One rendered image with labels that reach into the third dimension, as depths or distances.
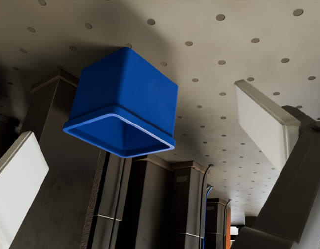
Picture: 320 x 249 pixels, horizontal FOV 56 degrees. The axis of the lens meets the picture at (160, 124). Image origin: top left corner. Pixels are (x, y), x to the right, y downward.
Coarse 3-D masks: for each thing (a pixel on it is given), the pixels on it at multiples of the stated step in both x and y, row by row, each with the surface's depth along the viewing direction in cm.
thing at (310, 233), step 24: (312, 144) 11; (288, 168) 10; (312, 168) 10; (288, 192) 9; (312, 192) 9; (264, 216) 8; (288, 216) 8; (312, 216) 8; (240, 240) 7; (264, 240) 7; (288, 240) 7; (312, 240) 9
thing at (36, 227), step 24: (48, 96) 40; (72, 96) 42; (24, 120) 43; (48, 120) 38; (48, 144) 37; (72, 144) 40; (72, 168) 39; (96, 168) 42; (48, 192) 36; (72, 192) 39; (48, 216) 36; (72, 216) 38; (24, 240) 33; (48, 240) 35; (72, 240) 37
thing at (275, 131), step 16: (240, 80) 18; (240, 96) 18; (256, 96) 15; (240, 112) 18; (256, 112) 15; (272, 112) 13; (256, 128) 16; (272, 128) 14; (288, 128) 12; (256, 144) 17; (272, 144) 14; (288, 144) 12; (272, 160) 15
